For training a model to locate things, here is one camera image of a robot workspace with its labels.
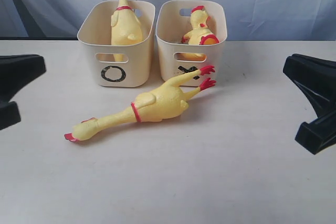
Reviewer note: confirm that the detached yellow chicken head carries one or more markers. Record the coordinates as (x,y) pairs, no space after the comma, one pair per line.
(199,17)

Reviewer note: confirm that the cream bin marked O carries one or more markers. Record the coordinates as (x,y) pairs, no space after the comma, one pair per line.
(117,66)

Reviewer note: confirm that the cream bin marked X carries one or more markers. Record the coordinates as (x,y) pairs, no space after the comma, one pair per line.
(173,23)

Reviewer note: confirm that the yellow rubber chicken front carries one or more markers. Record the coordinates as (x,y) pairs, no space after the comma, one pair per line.
(125,26)

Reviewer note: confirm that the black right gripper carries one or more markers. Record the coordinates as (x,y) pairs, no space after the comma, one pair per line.
(315,78)

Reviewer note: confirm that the headless yellow chicken body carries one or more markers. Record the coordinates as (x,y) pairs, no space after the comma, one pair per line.
(198,36)

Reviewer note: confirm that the yellow rubber chicken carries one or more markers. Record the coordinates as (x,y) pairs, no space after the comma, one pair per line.
(165,102)
(125,26)

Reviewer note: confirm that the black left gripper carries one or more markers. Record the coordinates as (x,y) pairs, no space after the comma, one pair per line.
(17,71)

